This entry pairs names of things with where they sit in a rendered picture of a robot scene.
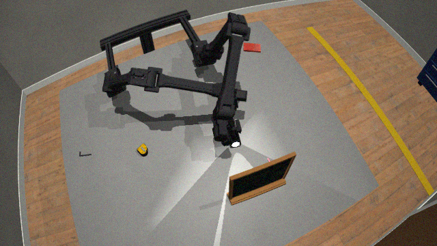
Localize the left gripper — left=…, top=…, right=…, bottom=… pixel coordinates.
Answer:
left=228, top=118, right=242, bottom=135

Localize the yellow tape measure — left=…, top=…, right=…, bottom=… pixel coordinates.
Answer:
left=137, top=143, right=148, bottom=156

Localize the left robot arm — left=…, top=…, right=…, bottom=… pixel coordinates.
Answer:
left=195, top=12, right=251, bottom=146

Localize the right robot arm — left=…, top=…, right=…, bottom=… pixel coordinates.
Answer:
left=102, top=67, right=247, bottom=102

